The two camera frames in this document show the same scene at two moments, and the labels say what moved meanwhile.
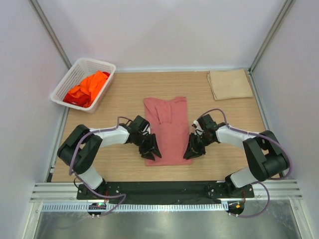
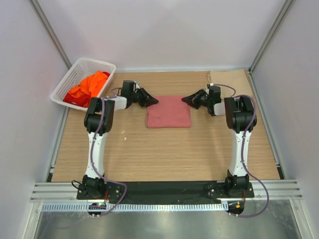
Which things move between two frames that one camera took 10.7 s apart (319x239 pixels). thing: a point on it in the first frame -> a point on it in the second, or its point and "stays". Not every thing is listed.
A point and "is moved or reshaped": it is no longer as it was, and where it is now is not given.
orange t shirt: (83, 94) stays
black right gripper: (193, 150) -> (193, 100)
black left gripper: (151, 143) -> (147, 100)
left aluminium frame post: (45, 23) stays
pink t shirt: (168, 120) is moved or reshaped
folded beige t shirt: (230, 84) stays
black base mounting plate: (163, 190) stays
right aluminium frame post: (285, 6) stays
